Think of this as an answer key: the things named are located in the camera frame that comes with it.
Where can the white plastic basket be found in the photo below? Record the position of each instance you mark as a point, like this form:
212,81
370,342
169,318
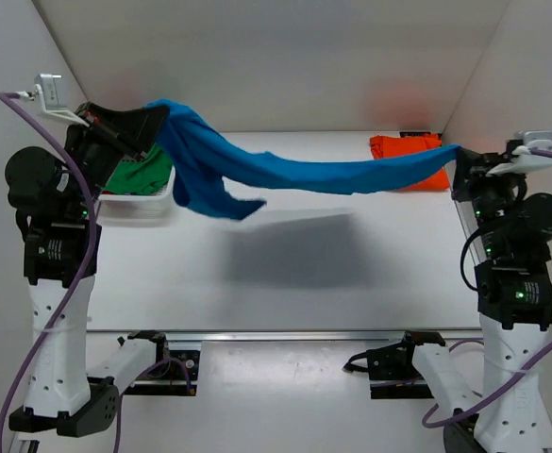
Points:
114,209

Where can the folded orange t shirt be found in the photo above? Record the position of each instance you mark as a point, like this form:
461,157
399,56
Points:
384,147

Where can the blue t shirt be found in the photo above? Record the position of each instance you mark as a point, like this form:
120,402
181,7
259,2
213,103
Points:
203,158

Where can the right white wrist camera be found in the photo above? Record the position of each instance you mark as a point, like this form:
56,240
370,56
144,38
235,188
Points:
525,158

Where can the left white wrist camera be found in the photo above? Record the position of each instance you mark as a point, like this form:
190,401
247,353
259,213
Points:
49,93

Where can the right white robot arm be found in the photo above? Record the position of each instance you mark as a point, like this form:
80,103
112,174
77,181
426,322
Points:
511,230

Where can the black tag at back wall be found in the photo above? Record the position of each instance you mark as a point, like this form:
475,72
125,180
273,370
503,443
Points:
404,134

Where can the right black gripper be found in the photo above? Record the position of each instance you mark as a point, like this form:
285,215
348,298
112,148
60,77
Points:
464,159

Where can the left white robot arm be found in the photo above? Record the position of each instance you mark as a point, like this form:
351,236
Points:
54,198

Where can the green t shirt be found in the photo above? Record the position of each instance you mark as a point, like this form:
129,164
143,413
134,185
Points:
144,177

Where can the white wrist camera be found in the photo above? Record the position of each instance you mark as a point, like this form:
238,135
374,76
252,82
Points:
525,158
49,93

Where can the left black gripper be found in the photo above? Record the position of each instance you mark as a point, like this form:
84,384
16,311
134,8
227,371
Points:
142,125

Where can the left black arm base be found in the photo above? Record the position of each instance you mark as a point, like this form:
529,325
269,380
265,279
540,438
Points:
175,373

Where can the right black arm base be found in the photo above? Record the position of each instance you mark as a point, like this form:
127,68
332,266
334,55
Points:
390,370

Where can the aluminium rail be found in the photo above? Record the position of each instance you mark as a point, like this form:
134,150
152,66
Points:
284,275

